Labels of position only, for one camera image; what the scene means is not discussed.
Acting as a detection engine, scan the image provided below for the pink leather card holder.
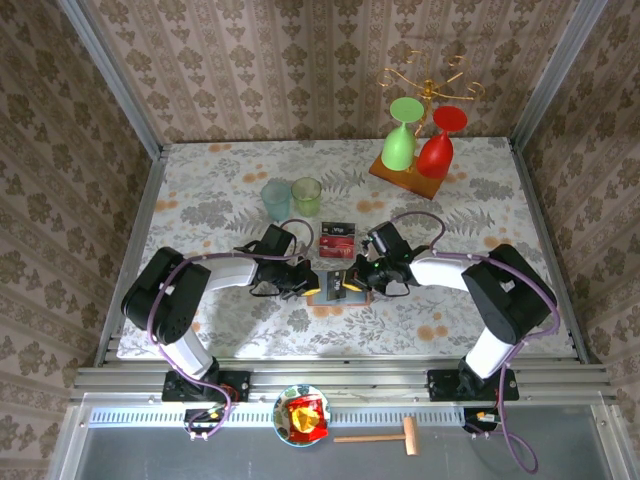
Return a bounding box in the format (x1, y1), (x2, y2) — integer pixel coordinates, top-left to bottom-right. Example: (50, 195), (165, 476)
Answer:
(305, 269), (374, 308)

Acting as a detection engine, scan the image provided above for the clear acrylic box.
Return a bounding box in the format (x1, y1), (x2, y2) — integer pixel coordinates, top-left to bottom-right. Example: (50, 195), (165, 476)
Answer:
(317, 219), (359, 260)

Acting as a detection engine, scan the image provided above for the pale blue plastic cup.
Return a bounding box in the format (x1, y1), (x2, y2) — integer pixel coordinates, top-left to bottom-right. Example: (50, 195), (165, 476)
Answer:
(259, 179), (294, 223)

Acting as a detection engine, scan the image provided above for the pale green plastic cup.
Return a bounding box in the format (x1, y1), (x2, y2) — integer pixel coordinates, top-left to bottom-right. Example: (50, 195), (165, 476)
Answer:
(290, 176), (324, 218)

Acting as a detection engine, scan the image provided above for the gold glass rack wooden base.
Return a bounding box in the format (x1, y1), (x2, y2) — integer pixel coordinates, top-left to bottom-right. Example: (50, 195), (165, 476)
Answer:
(368, 48), (488, 202)

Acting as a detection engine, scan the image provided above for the floral table cover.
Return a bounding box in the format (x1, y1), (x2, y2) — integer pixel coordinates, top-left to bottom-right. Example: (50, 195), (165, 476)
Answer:
(117, 137), (576, 360)

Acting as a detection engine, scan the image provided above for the green plastic wine glass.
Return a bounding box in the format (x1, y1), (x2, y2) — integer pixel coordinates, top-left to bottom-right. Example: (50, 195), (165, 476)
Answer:
(380, 96), (423, 172)

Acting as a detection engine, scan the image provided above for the patterned ceramic bowl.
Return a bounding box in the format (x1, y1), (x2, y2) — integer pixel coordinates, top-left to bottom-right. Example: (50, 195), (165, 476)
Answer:
(272, 383), (333, 448)

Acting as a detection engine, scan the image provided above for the red plastic wine glass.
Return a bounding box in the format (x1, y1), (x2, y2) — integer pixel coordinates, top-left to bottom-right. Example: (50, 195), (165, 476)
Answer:
(415, 105), (470, 180)

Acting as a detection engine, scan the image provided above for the red yellow snack bag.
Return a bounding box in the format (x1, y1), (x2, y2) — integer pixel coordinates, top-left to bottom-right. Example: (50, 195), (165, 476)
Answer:
(285, 394), (330, 444)

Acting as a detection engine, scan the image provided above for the small wooden mallet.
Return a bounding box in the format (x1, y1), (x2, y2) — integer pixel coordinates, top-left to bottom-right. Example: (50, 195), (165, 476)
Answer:
(333, 415), (421, 457)

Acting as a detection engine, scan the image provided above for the black connector box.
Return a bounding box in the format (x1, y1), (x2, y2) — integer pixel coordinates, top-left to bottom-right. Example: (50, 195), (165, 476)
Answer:
(462, 407), (500, 434)
(183, 408), (227, 434)

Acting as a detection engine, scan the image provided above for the perforated metal strip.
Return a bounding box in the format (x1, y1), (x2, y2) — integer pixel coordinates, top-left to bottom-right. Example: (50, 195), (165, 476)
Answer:
(87, 405), (466, 430)

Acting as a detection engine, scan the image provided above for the grey metal shelf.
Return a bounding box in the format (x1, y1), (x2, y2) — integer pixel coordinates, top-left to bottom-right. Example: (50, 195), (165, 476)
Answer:
(47, 399), (634, 480)

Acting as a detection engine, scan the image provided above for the aluminium frame cross rail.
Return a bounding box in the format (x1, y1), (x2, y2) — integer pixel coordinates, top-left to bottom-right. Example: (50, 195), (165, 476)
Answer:
(69, 355), (621, 407)

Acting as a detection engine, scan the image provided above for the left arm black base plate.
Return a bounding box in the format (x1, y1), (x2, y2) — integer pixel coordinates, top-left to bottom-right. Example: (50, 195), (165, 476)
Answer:
(160, 370), (252, 404)

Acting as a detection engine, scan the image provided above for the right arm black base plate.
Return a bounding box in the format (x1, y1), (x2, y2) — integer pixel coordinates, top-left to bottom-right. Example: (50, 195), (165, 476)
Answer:
(426, 368), (520, 403)

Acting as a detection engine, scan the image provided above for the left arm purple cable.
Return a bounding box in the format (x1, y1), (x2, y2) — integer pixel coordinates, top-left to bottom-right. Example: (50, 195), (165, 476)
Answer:
(146, 217), (315, 442)

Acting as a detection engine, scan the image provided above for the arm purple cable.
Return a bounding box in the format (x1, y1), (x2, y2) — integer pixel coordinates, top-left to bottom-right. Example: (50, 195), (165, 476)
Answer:
(146, 217), (315, 442)
(392, 210), (560, 475)

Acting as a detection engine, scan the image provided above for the aluminium side rail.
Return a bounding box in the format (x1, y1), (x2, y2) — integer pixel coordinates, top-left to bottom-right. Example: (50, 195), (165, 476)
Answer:
(507, 137), (592, 365)
(94, 144), (169, 369)

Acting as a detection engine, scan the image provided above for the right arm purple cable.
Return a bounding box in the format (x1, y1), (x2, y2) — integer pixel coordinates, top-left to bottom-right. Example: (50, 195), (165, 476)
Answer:
(392, 210), (560, 475)

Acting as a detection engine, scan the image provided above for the aluminium frame post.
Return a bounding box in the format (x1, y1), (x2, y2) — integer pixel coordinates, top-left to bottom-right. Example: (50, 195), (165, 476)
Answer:
(508, 0), (609, 149)
(55, 0), (165, 160)

